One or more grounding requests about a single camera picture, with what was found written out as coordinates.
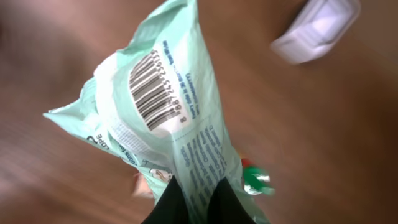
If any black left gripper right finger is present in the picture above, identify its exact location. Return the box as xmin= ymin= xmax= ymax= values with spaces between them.
xmin=207 ymin=178 xmax=255 ymax=224

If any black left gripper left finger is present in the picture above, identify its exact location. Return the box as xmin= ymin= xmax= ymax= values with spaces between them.
xmin=142 ymin=176 xmax=190 ymax=224

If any mint green wipes packet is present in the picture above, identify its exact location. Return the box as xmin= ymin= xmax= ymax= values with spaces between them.
xmin=45 ymin=0 xmax=267 ymax=223

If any white barcode scanner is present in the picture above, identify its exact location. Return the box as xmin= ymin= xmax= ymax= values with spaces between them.
xmin=271 ymin=0 xmax=361 ymax=65

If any red tissue pack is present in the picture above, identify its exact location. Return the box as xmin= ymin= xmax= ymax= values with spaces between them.
xmin=131 ymin=173 xmax=154 ymax=198

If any jar with green lid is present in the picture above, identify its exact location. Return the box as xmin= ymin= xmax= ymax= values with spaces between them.
xmin=241 ymin=159 xmax=275 ymax=195

